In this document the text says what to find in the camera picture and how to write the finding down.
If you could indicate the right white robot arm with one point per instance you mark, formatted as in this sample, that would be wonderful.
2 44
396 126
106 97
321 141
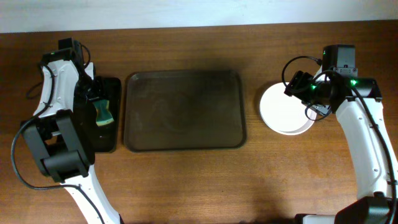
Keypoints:
357 104

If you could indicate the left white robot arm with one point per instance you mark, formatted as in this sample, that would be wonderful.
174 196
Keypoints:
78 116

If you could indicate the pink plate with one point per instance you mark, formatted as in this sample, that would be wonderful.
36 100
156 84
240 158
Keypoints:
284 114

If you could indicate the black small tray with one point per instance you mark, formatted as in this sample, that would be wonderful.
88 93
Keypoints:
104 138

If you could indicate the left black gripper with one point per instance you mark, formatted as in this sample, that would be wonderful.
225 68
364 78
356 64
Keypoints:
90 94

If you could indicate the brown serving tray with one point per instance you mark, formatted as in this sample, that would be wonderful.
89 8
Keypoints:
177 110

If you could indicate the green yellow sponge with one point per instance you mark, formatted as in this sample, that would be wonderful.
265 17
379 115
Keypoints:
103 114

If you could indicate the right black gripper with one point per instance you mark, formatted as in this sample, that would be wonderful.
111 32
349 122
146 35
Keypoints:
298 83

